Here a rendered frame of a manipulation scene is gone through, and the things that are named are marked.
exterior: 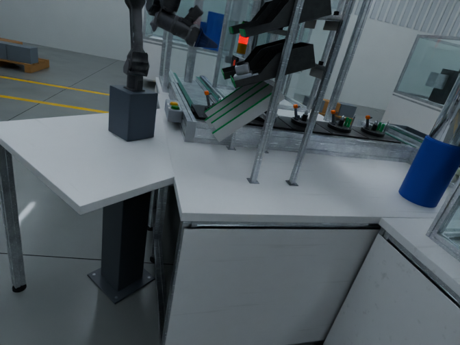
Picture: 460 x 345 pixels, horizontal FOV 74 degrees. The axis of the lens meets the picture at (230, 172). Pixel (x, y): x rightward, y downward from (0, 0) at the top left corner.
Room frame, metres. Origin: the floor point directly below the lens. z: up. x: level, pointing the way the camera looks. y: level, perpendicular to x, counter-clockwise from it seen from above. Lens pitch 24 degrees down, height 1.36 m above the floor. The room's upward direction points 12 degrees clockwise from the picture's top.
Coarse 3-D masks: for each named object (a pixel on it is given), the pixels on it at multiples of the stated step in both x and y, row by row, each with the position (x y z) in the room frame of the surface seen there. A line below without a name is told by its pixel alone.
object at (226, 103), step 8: (240, 88) 1.33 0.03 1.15; (248, 88) 1.34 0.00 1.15; (256, 88) 1.21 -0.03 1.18; (232, 96) 1.33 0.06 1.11; (240, 96) 1.20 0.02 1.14; (248, 96) 1.21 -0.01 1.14; (216, 104) 1.31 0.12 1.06; (224, 104) 1.32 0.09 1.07; (232, 104) 1.20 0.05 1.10; (208, 112) 1.31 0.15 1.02; (216, 112) 1.19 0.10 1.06; (224, 112) 1.20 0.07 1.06; (208, 120) 1.19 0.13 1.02
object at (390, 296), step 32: (384, 224) 0.97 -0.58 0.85; (416, 224) 1.00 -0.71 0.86; (384, 256) 0.92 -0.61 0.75; (416, 256) 0.82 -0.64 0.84; (448, 256) 0.83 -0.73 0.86; (352, 288) 0.97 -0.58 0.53; (384, 288) 0.86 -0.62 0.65; (416, 288) 0.78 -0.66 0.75; (448, 288) 0.72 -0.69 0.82; (352, 320) 0.91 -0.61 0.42; (384, 320) 0.81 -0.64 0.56; (416, 320) 0.73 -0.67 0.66; (448, 320) 0.67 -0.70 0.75
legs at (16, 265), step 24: (0, 144) 1.04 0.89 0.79; (0, 168) 1.03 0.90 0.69; (0, 192) 1.04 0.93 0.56; (120, 216) 1.16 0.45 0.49; (144, 216) 1.26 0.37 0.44; (120, 240) 1.15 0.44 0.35; (144, 240) 1.28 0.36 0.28; (120, 264) 1.16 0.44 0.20; (24, 288) 1.05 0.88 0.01; (120, 288) 1.17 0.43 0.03
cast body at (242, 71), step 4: (236, 64) 1.09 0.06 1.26; (240, 64) 1.08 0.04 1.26; (244, 64) 1.08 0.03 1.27; (248, 64) 1.11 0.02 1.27; (236, 68) 1.08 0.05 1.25; (240, 68) 1.08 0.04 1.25; (244, 68) 1.08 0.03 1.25; (248, 68) 1.08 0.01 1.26; (236, 72) 1.08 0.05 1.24; (240, 72) 1.08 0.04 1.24; (244, 72) 1.08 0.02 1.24; (248, 72) 1.08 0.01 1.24; (252, 72) 1.12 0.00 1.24; (236, 76) 1.08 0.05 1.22; (240, 76) 1.08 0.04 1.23; (244, 76) 1.08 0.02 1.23; (248, 76) 1.08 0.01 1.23
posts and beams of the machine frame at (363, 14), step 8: (368, 0) 2.47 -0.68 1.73; (368, 8) 2.48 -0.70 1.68; (360, 16) 2.48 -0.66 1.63; (360, 24) 2.47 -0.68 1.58; (360, 32) 2.48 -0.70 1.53; (272, 40) 2.45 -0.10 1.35; (352, 40) 2.48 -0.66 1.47; (352, 48) 2.47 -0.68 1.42; (344, 56) 2.51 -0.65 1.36; (352, 56) 2.48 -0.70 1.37; (344, 64) 2.47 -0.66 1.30; (344, 72) 2.47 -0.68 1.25; (336, 80) 2.51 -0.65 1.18; (344, 80) 2.48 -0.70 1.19; (336, 88) 2.47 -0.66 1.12; (336, 96) 2.47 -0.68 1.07; (336, 104) 2.48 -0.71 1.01; (328, 112) 2.48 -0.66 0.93; (328, 120) 2.47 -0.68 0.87
